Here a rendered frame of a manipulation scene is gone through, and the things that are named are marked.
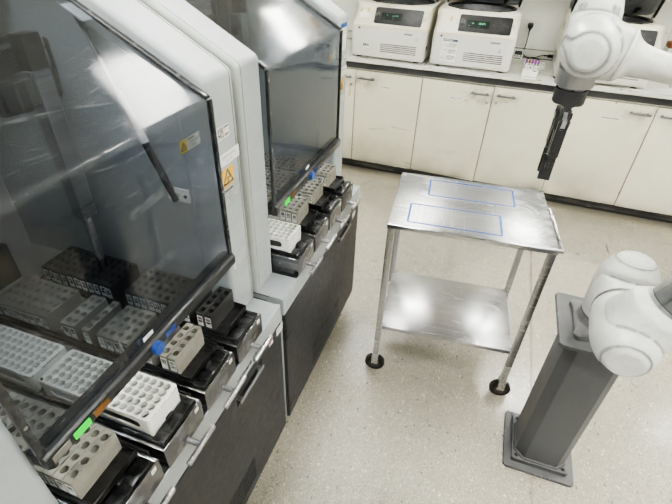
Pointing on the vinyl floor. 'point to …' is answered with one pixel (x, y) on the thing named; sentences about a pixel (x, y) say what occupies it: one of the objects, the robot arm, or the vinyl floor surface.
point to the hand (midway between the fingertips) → (546, 164)
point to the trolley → (470, 223)
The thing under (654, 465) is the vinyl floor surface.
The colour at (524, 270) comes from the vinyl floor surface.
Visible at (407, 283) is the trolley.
